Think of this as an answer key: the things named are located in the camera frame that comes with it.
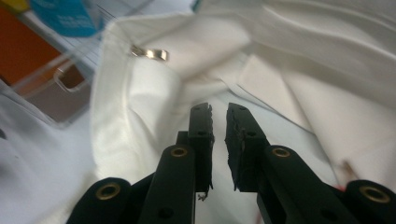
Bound clear plastic container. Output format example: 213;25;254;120
0;0;155;129

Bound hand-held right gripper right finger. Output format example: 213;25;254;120
224;102;270;192

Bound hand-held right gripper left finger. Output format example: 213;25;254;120
188;102;216;193

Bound white patterned tote bag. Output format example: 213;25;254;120
90;0;396;224

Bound orange brown box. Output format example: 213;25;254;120
0;6;87;124

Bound blue snack pouch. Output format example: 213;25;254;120
29;0;98;38

